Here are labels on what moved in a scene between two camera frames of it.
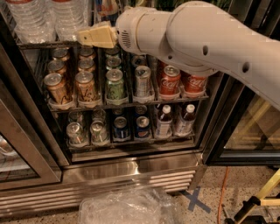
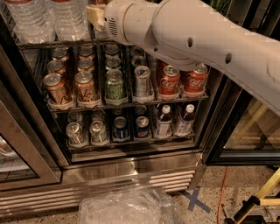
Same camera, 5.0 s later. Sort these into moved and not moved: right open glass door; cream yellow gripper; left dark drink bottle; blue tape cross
Moved: cream yellow gripper
Not moved: left dark drink bottle; blue tape cross; right open glass door
